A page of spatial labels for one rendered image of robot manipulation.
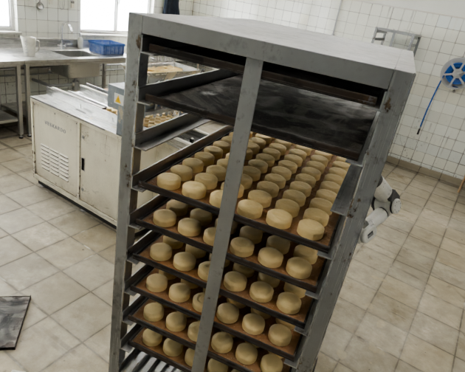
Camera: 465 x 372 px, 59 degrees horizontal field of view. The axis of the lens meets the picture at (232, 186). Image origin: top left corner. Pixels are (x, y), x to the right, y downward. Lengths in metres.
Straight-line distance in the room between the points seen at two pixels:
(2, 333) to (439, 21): 5.87
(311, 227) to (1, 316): 2.25
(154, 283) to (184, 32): 0.57
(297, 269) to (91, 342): 1.91
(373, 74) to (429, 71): 5.75
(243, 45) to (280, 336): 0.59
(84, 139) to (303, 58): 2.86
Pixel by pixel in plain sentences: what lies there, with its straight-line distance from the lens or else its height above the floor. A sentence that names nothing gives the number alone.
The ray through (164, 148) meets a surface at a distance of 3.03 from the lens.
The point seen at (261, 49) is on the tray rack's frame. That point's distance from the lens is 0.68.
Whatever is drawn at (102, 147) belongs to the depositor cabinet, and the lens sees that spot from 3.26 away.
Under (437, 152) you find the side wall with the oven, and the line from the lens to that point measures 6.51.
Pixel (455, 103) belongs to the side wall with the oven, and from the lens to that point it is 6.39.
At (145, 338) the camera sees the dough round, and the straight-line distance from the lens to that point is 1.13.
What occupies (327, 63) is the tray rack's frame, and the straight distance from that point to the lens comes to 0.66.
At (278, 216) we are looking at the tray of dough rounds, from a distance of 0.79.
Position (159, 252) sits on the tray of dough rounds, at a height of 1.33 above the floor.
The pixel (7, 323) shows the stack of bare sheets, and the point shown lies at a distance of 2.73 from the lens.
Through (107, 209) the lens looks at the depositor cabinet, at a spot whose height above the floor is 0.18.
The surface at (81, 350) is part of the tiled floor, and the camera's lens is 2.55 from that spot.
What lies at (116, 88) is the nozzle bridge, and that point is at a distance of 3.01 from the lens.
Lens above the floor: 1.87
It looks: 25 degrees down
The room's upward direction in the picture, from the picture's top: 11 degrees clockwise
